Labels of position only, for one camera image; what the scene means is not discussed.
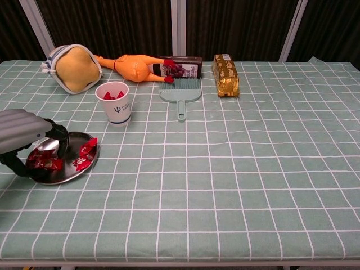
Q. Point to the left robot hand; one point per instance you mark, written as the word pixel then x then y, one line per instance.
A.
pixel 19 129

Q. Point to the red candy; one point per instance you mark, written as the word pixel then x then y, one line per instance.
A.
pixel 81 163
pixel 89 146
pixel 108 96
pixel 53 164
pixel 121 94
pixel 39 155

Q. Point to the round steel plate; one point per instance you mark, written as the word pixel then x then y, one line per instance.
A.
pixel 76 140

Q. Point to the yellow striped plush toy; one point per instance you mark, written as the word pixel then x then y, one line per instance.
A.
pixel 76 67

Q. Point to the white paper cup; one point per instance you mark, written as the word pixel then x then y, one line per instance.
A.
pixel 118 109

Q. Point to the orange rubber chicken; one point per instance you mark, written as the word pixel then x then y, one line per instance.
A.
pixel 135 69

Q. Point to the light green comb brush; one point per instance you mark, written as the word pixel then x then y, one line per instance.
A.
pixel 180 95

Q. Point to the dark grape juice carton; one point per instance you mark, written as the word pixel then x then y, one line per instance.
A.
pixel 188 67

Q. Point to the green checked tablecloth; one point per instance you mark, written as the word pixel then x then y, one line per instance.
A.
pixel 225 168

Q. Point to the gold foil snack pack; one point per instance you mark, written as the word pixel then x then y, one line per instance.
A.
pixel 226 73

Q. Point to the grey partition frame post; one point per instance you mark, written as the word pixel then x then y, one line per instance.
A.
pixel 178 28
pixel 292 28
pixel 36 28

